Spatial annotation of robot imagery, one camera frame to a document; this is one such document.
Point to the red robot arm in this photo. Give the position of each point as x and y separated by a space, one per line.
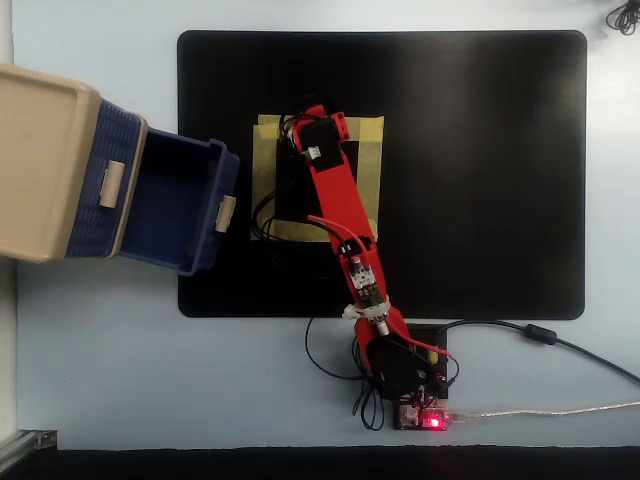
340 200

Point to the beige drawer cabinet frame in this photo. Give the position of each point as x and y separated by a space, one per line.
37 165

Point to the controller board with red leds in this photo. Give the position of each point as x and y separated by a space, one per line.
425 417

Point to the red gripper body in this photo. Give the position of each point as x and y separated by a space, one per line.
341 126

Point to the aluminium rail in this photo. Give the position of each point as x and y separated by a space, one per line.
30 442

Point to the black rectangular mat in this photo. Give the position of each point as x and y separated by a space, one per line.
475 175

